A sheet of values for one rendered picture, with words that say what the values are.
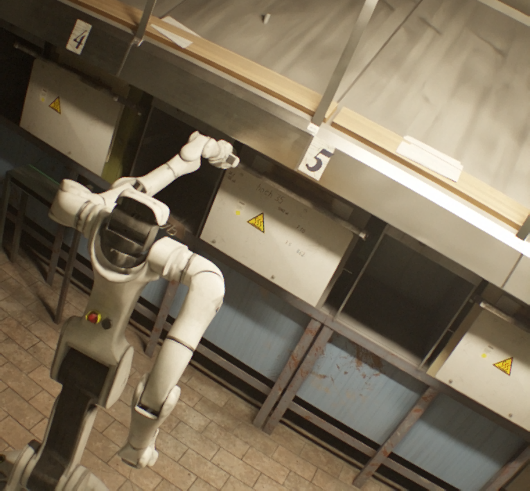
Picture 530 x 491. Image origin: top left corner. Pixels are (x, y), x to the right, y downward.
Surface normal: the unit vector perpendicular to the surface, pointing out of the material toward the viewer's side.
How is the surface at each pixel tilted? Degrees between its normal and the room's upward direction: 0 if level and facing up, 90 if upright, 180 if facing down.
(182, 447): 0
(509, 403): 90
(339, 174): 80
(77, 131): 90
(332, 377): 90
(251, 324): 90
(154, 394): 74
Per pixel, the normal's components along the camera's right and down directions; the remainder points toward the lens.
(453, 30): 0.11, -0.53
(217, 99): -0.30, 0.14
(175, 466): 0.37, -0.82
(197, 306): 0.04, -0.18
